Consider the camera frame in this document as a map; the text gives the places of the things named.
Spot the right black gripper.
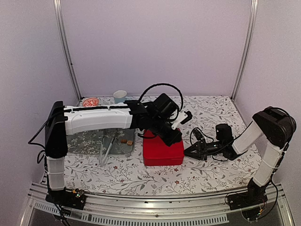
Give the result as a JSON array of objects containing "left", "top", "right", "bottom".
[{"left": 184, "top": 140, "right": 224, "bottom": 162}]

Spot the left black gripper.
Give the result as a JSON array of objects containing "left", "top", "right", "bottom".
[{"left": 150, "top": 117, "right": 183, "bottom": 148}]

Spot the red box lid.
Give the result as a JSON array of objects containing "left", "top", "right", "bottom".
[{"left": 143, "top": 137, "right": 184, "bottom": 158}]

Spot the red chocolate box base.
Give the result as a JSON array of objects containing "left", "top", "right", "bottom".
[{"left": 143, "top": 155, "right": 184, "bottom": 166}]

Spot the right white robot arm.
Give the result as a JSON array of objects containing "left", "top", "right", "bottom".
[{"left": 184, "top": 106, "right": 297, "bottom": 205}]

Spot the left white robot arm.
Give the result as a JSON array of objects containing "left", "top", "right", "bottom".
[{"left": 28, "top": 93, "right": 189, "bottom": 204}]

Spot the floral tablecloth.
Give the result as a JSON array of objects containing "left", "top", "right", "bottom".
[{"left": 46, "top": 95, "right": 268, "bottom": 196}]

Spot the light blue mug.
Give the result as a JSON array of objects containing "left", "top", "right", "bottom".
[{"left": 113, "top": 90, "right": 127, "bottom": 104}]

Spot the green floral tray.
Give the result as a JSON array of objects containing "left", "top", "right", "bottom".
[{"left": 67, "top": 129, "right": 135, "bottom": 155}]

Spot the red patterned small bowl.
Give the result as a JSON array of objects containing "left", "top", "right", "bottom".
[{"left": 82, "top": 97, "right": 99, "bottom": 107}]

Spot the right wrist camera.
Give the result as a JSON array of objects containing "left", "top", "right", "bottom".
[{"left": 192, "top": 128, "right": 203, "bottom": 140}]

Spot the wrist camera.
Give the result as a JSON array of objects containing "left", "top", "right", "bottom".
[
  {"left": 182, "top": 111, "right": 192, "bottom": 124},
  {"left": 192, "top": 128, "right": 203, "bottom": 140}
]

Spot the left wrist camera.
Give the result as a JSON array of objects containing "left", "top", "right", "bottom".
[{"left": 182, "top": 111, "right": 192, "bottom": 124}]

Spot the left black camera cable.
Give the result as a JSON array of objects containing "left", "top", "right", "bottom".
[{"left": 138, "top": 82, "right": 184, "bottom": 111}]

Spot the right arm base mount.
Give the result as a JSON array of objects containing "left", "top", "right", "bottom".
[{"left": 225, "top": 179, "right": 269, "bottom": 210}]

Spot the front aluminium rail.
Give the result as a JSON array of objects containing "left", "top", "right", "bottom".
[{"left": 18, "top": 183, "right": 295, "bottom": 226}]

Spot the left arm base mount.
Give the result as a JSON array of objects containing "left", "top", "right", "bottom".
[{"left": 45, "top": 187, "right": 87, "bottom": 210}]

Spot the right aluminium frame post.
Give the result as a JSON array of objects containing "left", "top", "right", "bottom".
[{"left": 231, "top": 0, "right": 259, "bottom": 101}]

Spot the aluminium frame post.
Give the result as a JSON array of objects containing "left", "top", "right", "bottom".
[
  {"left": 53, "top": 0, "right": 82, "bottom": 101},
  {"left": 231, "top": 0, "right": 259, "bottom": 101}
]

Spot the left aluminium frame post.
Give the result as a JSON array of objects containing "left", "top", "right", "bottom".
[{"left": 53, "top": 0, "right": 82, "bottom": 101}]

